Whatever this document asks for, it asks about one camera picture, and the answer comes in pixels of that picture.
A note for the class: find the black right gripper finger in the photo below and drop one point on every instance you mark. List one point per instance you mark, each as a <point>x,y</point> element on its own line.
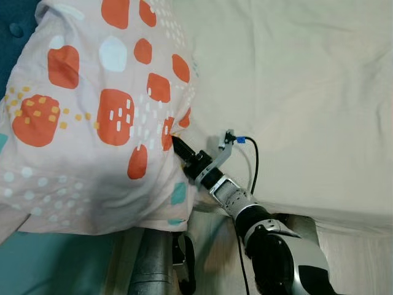
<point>182,146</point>

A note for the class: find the cream sheeted mattress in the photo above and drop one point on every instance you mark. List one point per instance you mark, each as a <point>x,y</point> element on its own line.
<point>295,92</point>

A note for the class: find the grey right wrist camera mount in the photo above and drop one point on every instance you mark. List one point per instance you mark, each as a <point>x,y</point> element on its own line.
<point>222,153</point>

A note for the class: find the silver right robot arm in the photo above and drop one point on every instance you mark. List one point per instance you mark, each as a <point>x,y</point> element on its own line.
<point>233,196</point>

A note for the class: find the pink pillow with orange patches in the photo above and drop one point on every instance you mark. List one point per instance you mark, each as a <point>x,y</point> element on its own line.
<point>92,61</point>

